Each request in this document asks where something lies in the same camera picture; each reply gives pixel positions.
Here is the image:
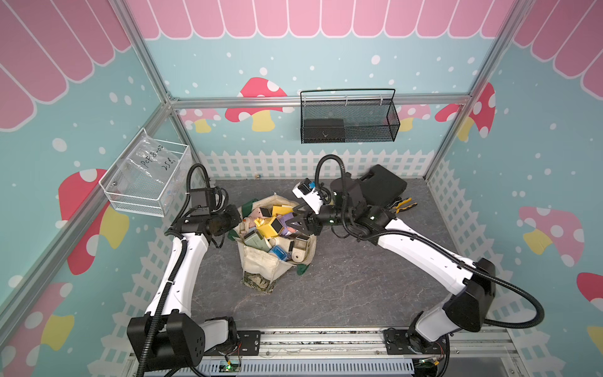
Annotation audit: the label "beige canvas tote bag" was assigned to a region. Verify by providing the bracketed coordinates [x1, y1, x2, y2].
[229, 194, 317, 294]

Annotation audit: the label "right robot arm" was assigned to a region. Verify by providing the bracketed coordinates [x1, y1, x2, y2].
[287, 154, 545, 354]

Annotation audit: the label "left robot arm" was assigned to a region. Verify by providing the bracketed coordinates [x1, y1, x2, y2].
[127, 163, 241, 376]

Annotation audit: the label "purple pencil sharpener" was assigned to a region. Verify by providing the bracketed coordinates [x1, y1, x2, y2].
[277, 213, 298, 237]

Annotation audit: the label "cream pencil sharpener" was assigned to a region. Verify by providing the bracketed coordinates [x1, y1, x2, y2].
[289, 235, 309, 263]

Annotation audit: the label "yellow flat pencil sharpener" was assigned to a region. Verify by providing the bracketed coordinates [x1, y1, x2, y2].
[272, 205, 294, 217]

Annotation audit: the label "blue pencil sharpener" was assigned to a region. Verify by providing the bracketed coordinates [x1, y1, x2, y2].
[269, 245, 290, 262]

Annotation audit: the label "green pencil sharpener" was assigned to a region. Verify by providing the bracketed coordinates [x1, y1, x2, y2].
[243, 231, 272, 252]

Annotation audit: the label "pink pencil sharpener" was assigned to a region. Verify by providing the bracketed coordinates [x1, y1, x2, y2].
[250, 207, 273, 220]

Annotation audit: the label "black plastic tool case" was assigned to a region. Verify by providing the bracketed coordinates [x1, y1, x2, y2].
[359, 164, 408, 207]

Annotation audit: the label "black box in basket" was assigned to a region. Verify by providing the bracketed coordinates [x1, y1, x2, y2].
[301, 119, 345, 144]

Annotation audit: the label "clear plastic bag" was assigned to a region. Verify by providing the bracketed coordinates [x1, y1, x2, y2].
[111, 135, 179, 199]

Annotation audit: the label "yellow handled pliers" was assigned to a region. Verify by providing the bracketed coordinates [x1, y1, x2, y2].
[391, 197, 418, 215]

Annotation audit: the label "white wire basket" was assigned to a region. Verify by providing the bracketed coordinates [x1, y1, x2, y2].
[99, 129, 193, 218]

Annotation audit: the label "black wire mesh basket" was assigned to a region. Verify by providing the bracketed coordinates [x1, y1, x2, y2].
[299, 88, 400, 144]

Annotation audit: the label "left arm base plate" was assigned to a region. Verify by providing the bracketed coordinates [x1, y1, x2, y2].
[204, 331, 262, 358]

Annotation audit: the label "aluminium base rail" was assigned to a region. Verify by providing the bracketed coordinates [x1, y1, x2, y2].
[126, 327, 519, 377]

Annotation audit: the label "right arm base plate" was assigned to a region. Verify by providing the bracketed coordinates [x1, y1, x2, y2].
[383, 328, 449, 357]

